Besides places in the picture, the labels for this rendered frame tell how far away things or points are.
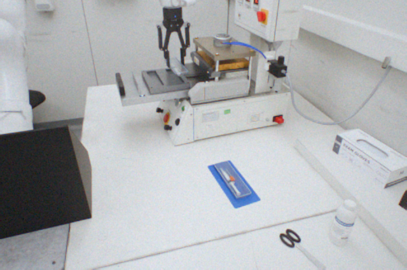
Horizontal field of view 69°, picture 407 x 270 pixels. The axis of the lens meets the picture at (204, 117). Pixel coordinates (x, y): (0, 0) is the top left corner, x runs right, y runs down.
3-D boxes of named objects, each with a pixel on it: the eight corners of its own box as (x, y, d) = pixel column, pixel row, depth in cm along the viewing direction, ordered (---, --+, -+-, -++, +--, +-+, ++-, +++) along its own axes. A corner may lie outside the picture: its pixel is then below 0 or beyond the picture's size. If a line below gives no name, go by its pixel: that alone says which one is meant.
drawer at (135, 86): (180, 78, 141) (180, 62, 137) (195, 97, 123) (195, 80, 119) (116, 86, 132) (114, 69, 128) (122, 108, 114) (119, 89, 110)
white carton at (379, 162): (354, 143, 119) (359, 128, 115) (408, 179, 101) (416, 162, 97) (331, 150, 115) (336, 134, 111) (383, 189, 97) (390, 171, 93)
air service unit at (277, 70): (268, 82, 127) (272, 48, 120) (287, 96, 115) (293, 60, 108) (257, 83, 125) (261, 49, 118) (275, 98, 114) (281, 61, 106)
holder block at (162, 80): (177, 71, 137) (177, 66, 136) (190, 88, 121) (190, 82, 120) (141, 75, 132) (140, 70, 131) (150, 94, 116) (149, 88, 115)
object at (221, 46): (239, 52, 148) (241, 25, 141) (271, 74, 123) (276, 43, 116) (193, 57, 140) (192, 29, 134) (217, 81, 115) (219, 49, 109)
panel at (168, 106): (157, 110, 149) (171, 77, 143) (172, 143, 125) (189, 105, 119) (153, 110, 148) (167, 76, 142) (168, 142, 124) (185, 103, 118)
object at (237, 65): (229, 55, 143) (230, 35, 138) (250, 71, 125) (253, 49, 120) (195, 59, 138) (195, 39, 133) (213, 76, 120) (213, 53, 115)
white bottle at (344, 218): (329, 229, 88) (341, 193, 81) (348, 236, 86) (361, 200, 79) (326, 241, 84) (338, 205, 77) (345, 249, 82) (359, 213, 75)
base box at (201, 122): (250, 94, 167) (253, 65, 159) (288, 128, 137) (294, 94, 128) (156, 109, 151) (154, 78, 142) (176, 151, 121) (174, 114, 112)
